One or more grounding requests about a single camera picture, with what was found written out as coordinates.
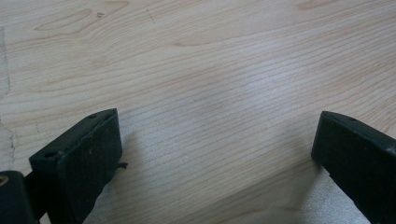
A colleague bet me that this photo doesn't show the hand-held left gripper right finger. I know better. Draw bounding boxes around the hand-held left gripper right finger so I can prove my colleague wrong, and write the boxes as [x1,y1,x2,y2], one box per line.
[310,110,396,224]

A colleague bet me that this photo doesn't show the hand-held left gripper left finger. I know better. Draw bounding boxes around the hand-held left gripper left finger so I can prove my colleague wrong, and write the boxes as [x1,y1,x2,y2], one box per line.
[28,107,129,224]

